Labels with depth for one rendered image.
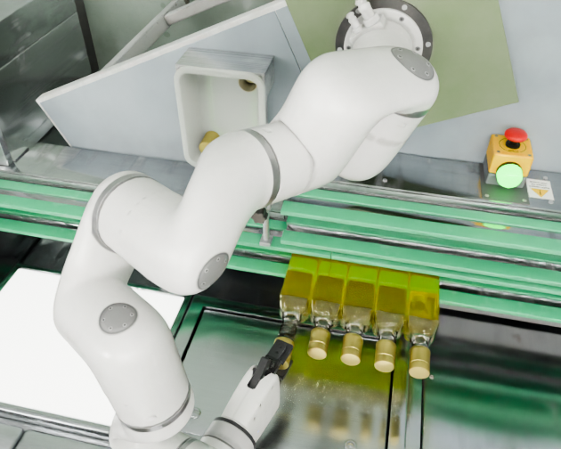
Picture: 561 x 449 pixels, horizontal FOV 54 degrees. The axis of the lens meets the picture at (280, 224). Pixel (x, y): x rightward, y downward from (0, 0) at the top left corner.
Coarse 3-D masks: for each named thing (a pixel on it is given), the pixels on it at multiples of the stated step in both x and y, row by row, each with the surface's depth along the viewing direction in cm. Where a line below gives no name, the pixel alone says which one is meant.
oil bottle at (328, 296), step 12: (324, 264) 106; (336, 264) 106; (348, 264) 106; (324, 276) 103; (336, 276) 103; (324, 288) 101; (336, 288) 101; (312, 300) 99; (324, 300) 99; (336, 300) 99; (312, 312) 99; (324, 312) 98; (336, 312) 98; (336, 324) 100
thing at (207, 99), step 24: (192, 72) 100; (216, 72) 99; (240, 72) 98; (192, 96) 109; (216, 96) 111; (240, 96) 109; (264, 96) 101; (192, 120) 111; (216, 120) 114; (240, 120) 113; (264, 120) 104; (192, 144) 114
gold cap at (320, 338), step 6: (312, 330) 97; (318, 330) 95; (324, 330) 96; (312, 336) 95; (318, 336) 94; (324, 336) 95; (312, 342) 94; (318, 342) 94; (324, 342) 94; (312, 348) 93; (318, 348) 93; (324, 348) 93; (312, 354) 94; (318, 354) 94; (324, 354) 93
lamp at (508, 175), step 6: (510, 162) 99; (498, 168) 100; (504, 168) 99; (510, 168) 98; (516, 168) 98; (498, 174) 100; (504, 174) 99; (510, 174) 98; (516, 174) 98; (522, 174) 99; (498, 180) 100; (504, 180) 99; (510, 180) 99; (516, 180) 99; (504, 186) 100; (510, 186) 100
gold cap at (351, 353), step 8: (344, 336) 96; (352, 336) 94; (360, 336) 95; (344, 344) 94; (352, 344) 93; (360, 344) 94; (344, 352) 93; (352, 352) 92; (360, 352) 93; (344, 360) 93; (352, 360) 93; (360, 360) 92
